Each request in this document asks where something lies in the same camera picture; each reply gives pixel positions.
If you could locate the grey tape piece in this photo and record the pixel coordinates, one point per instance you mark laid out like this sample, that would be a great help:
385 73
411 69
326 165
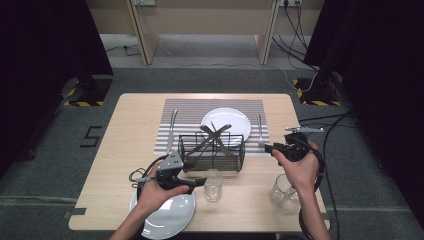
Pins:
75 212

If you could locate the clear drinking glass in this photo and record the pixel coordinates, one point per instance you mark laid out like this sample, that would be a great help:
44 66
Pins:
280 195
213 186

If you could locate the black curtain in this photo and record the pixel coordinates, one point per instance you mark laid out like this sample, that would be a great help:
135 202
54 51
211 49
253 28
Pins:
40 66
383 83

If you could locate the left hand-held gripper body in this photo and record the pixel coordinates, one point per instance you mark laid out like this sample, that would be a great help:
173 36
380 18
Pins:
170 173

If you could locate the person's right hand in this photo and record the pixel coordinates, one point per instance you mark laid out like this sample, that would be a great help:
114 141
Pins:
305 176

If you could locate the silver table knife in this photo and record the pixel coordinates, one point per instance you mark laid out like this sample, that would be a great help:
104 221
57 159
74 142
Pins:
171 133

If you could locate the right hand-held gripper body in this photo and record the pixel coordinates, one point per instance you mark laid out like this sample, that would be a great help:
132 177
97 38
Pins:
296 148

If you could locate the white wall socket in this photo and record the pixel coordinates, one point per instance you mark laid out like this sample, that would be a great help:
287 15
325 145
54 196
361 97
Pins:
143 2
290 2

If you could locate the person's left hand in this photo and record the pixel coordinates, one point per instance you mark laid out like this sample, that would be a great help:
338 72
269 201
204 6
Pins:
155 198

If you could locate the silver fork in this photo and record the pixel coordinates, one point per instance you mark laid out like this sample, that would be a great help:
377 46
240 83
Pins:
260 131

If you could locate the white round plate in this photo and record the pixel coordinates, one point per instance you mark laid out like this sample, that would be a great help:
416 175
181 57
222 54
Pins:
173 213
226 118

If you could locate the silver cutlery piece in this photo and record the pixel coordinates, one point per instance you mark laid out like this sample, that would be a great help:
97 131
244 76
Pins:
224 128
213 137
213 126

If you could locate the stand base with hazard tape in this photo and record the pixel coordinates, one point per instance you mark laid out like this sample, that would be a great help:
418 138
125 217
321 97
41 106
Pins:
90 93
316 95

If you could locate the light wooden desk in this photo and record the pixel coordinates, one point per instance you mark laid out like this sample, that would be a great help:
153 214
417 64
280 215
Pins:
206 20

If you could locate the striped grey placemat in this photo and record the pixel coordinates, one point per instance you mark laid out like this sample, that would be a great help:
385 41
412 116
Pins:
190 111

